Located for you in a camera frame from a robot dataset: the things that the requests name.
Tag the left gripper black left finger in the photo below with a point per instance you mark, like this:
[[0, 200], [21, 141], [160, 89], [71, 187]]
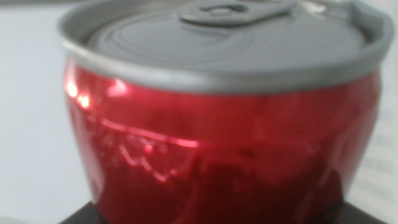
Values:
[[88, 217]]

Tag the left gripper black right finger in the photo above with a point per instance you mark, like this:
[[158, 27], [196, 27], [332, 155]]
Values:
[[351, 216]]

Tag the red soda can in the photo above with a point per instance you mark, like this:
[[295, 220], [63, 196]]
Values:
[[217, 130]]

